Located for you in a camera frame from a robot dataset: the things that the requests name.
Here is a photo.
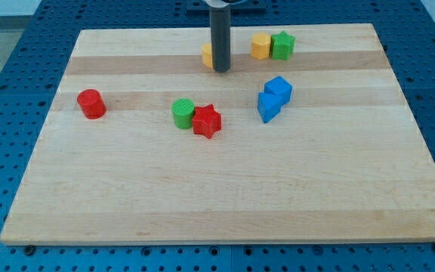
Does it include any green cylinder block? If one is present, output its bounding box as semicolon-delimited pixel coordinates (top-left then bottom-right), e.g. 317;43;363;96
171;98;195;129

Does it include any green star block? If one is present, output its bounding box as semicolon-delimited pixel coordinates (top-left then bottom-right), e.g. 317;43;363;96
270;31;295;60

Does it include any yellow heart block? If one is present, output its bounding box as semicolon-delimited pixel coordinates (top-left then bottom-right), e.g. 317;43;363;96
202;43;213;68

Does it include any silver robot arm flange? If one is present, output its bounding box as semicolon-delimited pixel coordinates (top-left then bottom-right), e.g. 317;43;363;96
204;0;247;8

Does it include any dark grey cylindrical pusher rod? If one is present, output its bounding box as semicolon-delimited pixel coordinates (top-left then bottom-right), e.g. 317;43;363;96
209;5;230;73

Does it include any blue cube block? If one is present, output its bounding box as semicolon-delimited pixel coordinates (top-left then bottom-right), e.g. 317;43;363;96
264;76;293;104

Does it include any red cylinder block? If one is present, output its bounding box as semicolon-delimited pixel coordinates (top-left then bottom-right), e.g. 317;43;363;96
77;89;106;119

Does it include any yellow hexagon block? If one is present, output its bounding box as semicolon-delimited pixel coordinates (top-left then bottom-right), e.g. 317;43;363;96
251;32;271;60

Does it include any red star block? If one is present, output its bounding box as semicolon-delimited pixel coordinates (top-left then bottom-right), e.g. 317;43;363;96
192;104;222;139

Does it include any light wooden board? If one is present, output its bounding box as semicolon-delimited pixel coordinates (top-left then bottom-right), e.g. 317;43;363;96
0;23;435;246

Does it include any blue triangle block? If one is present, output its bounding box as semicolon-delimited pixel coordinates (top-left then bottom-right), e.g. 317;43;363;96
257;92;282;123

